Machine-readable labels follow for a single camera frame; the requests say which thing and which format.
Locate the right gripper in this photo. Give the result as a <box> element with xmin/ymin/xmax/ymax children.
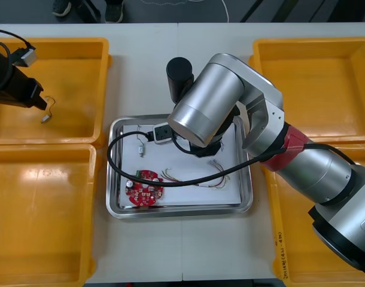
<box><xmin>190</xmin><ymin>142</ymin><xmax>223</xmax><ymax>159</ymax></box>

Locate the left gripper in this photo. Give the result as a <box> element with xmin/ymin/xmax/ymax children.
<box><xmin>4</xmin><ymin>66</ymin><xmax>48</xmax><ymax>110</ymax></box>

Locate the red and black wire harness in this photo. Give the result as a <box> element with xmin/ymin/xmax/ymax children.
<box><xmin>208</xmin><ymin>160</ymin><xmax>230</xmax><ymax>181</ymax></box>

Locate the green-yellow twisted wire harness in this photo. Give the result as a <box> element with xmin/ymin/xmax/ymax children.
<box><xmin>196</xmin><ymin>175</ymin><xmax>232</xmax><ymax>190</ymax></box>

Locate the yellow-orange plastic bin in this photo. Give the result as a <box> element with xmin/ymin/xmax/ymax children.
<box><xmin>248</xmin><ymin>36</ymin><xmax>365</xmax><ymax>144</ymax></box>
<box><xmin>0</xmin><ymin>143</ymin><xmax>98</xmax><ymax>286</ymax></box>
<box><xmin>261</xmin><ymin>140</ymin><xmax>365</xmax><ymax>287</ymax></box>
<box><xmin>0</xmin><ymin>37</ymin><xmax>113</xmax><ymax>147</ymax></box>

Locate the white sheet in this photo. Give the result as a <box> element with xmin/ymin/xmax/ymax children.
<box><xmin>118</xmin><ymin>121</ymin><xmax>242</xmax><ymax>207</ymax></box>

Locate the steel tray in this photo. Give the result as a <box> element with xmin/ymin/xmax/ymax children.
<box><xmin>106</xmin><ymin>114</ymin><xmax>254</xmax><ymax>219</ymax></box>

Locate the round red circuit board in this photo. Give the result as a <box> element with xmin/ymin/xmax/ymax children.
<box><xmin>124</xmin><ymin>169</ymin><xmax>166</xmax><ymax>207</ymax></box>

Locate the person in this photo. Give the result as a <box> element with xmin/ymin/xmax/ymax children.
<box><xmin>52</xmin><ymin>0</ymin><xmax>125</xmax><ymax>24</ymax></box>

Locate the multicolour loose wire harness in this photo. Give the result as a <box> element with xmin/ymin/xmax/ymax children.
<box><xmin>160</xmin><ymin>168</ymin><xmax>191</xmax><ymax>184</ymax></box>

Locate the white floor cable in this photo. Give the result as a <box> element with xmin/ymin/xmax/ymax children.
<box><xmin>185</xmin><ymin>0</ymin><xmax>232</xmax><ymax>23</ymax></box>

